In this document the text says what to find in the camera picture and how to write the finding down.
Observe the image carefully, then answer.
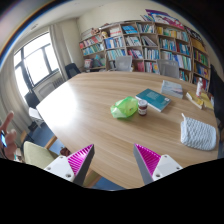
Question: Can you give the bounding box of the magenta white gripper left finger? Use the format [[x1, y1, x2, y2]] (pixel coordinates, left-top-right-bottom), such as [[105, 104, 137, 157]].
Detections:
[[45, 144, 95, 186]]

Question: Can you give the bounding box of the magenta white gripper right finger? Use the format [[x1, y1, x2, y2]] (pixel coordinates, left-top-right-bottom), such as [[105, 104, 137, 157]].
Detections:
[[133, 144, 182, 185]]

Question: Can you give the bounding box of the white blue folded towel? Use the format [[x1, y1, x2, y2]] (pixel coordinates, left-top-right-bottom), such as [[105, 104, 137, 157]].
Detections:
[[180, 114, 216, 151]]

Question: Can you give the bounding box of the person's hand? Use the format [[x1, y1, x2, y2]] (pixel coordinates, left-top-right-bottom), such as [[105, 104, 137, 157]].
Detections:
[[0, 111, 17, 160]]

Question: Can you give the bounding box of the red lidded jar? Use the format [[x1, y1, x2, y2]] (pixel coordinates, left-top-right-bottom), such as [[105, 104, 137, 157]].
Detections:
[[138, 100, 148, 116]]

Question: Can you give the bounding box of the green plastic bag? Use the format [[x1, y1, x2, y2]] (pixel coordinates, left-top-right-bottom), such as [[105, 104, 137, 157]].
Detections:
[[110, 96, 138, 118]]

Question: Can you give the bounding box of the teal book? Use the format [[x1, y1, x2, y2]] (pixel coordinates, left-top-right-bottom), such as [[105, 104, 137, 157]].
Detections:
[[136, 89, 171, 112]]

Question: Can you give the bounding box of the yellow white booklet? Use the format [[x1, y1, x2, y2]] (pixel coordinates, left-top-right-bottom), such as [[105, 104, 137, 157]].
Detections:
[[186, 91, 203, 109]]

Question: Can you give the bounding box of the light blue white book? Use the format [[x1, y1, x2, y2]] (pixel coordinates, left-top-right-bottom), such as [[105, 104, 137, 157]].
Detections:
[[161, 80, 183, 99]]

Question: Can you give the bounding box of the yellow paper sheet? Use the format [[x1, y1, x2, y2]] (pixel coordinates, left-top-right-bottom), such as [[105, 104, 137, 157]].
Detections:
[[201, 93, 214, 110]]

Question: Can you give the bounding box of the white bottle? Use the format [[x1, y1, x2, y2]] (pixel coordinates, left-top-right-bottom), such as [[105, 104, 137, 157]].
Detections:
[[196, 78, 203, 97]]

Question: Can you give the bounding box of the dark blue chair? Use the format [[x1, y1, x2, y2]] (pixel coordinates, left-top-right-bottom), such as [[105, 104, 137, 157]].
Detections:
[[65, 63, 80, 79]]

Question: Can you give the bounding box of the grey mesh chair right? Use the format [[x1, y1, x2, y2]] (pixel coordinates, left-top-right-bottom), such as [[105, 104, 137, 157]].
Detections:
[[157, 59, 179, 79]]

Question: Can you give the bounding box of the grey mesh chair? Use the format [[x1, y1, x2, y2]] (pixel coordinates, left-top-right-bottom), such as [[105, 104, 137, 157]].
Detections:
[[115, 56, 132, 71], [157, 59, 179, 79]]

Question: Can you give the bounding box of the grey mesh chair left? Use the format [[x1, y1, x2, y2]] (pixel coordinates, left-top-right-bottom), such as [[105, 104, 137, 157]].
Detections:
[[115, 56, 132, 71]]

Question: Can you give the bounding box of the wooden bookshelf with books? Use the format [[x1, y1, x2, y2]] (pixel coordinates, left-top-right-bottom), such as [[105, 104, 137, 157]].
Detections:
[[79, 21, 210, 91]]

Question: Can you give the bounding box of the beige curtain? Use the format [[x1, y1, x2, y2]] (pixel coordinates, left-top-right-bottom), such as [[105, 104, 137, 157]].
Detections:
[[49, 24, 70, 80]]

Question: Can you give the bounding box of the window with dark frame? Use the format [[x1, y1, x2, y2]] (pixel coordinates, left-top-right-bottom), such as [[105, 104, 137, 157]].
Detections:
[[14, 32, 59, 97]]

